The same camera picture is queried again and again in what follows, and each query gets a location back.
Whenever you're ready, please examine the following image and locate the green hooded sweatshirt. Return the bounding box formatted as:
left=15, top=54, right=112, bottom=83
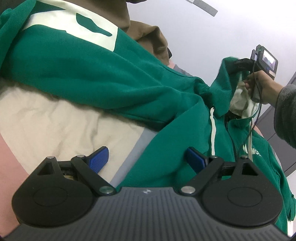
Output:
left=1, top=1, right=295, bottom=232

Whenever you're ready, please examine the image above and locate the grey fleece sleeve forearm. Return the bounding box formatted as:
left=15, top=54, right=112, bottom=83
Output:
left=274, top=84, right=296, bottom=149

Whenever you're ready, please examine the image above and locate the person's right hand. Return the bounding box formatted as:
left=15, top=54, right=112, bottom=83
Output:
left=243, top=70, right=283, bottom=107

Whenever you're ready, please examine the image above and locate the pastel patchwork bed cover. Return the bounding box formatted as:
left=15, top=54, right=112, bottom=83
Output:
left=0, top=62, right=296, bottom=238

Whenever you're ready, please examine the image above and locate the grey ceiling fixture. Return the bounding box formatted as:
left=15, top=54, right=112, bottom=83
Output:
left=187, top=0, right=218, bottom=17

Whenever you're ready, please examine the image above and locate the brown garment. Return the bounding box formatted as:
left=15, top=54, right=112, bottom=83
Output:
left=70, top=0, right=170, bottom=66

